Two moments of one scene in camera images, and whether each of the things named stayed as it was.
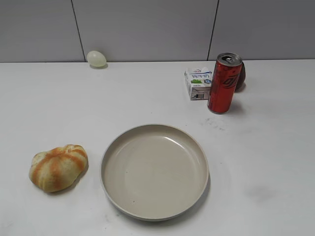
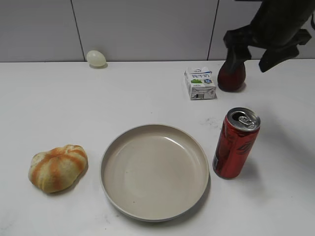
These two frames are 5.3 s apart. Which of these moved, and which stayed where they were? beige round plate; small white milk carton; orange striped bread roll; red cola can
Moved: red cola can
Stayed: small white milk carton; orange striped bread roll; beige round plate
